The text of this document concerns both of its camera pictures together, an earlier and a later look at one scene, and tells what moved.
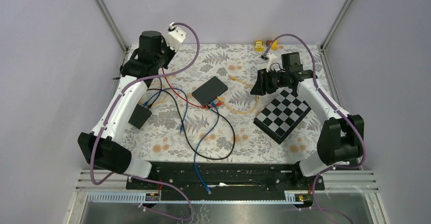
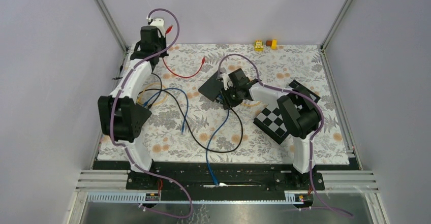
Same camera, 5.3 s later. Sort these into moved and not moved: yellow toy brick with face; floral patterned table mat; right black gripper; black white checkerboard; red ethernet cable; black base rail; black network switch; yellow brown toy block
Moved: right black gripper; red ethernet cable; black network switch
Not moved: yellow toy brick with face; black white checkerboard; black base rail; floral patterned table mat; yellow brown toy block
